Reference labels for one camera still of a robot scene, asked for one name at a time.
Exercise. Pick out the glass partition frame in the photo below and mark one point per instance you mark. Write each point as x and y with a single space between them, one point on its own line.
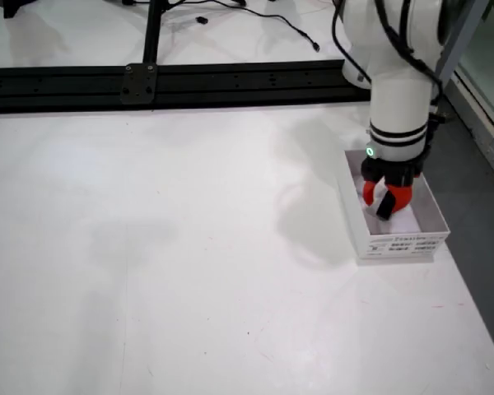
483 136

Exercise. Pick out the small black connector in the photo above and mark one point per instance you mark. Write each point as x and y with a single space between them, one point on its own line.
201 19

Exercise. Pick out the white cardboard bin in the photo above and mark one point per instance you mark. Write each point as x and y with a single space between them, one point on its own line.
399 247

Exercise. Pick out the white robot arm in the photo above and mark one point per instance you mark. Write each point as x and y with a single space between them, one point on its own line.
399 90

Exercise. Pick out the black aluminium rail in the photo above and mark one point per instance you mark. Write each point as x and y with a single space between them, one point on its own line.
251 84

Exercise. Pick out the black stand foot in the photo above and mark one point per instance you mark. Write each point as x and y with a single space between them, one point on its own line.
12 7

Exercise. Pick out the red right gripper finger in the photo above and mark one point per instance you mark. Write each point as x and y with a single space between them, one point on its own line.
369 193

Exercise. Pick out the black bracket plate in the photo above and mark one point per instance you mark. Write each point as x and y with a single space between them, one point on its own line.
138 84

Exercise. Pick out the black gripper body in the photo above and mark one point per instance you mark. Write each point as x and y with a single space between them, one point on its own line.
395 169

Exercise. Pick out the black upright post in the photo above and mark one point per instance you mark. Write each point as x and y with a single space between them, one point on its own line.
154 33

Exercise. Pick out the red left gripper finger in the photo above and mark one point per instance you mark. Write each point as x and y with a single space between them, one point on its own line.
402 198

